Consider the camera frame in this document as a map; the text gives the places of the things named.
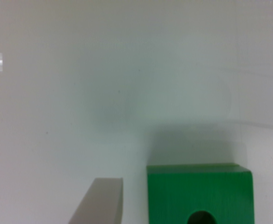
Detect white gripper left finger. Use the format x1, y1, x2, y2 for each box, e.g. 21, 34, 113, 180
68, 178, 123, 224

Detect green square block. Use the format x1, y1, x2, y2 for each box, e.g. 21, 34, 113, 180
147, 163, 255, 224

